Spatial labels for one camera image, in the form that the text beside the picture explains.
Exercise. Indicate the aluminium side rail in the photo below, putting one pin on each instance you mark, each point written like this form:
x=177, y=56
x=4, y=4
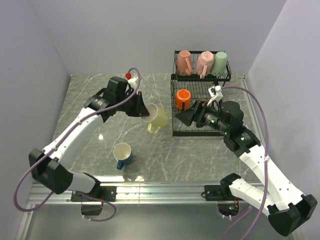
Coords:
x=254, y=117

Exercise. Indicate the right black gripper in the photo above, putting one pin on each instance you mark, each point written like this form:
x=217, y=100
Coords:
x=187, y=116

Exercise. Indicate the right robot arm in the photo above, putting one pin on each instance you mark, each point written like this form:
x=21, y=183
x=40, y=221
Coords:
x=285, y=206

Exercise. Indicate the salmon flower mug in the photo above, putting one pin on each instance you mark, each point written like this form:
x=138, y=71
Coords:
x=184, y=63

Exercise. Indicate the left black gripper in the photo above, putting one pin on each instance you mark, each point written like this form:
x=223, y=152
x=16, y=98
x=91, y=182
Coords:
x=140, y=109

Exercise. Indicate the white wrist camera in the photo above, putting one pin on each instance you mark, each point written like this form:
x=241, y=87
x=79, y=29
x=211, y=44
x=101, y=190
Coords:
x=215, y=93
x=132, y=81

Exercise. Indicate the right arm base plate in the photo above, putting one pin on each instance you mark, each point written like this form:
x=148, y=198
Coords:
x=218, y=193

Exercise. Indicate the pink faceted mug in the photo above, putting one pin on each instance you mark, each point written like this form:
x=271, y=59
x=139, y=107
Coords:
x=204, y=64

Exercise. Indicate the aluminium front rail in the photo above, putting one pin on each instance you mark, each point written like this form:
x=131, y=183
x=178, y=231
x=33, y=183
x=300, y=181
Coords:
x=132, y=193

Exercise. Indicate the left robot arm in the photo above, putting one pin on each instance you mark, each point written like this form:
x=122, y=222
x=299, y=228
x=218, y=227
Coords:
x=49, y=164

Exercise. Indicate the blue faceted mug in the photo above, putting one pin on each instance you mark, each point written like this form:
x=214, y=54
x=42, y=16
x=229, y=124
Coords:
x=122, y=152

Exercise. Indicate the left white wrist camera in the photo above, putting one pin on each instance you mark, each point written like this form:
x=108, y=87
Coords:
x=132, y=81

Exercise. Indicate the yellow faceted mug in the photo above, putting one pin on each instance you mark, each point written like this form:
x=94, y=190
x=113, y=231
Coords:
x=157, y=119

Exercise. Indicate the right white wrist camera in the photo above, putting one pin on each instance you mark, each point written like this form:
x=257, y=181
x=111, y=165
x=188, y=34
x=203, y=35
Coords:
x=215, y=93

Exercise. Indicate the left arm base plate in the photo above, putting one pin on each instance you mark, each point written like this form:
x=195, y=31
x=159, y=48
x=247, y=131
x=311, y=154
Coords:
x=106, y=193

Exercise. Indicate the orange mug black handle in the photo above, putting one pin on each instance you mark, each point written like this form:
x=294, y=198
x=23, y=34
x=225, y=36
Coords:
x=182, y=99

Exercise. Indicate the pale green cup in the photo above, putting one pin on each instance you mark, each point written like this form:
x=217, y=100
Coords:
x=220, y=63

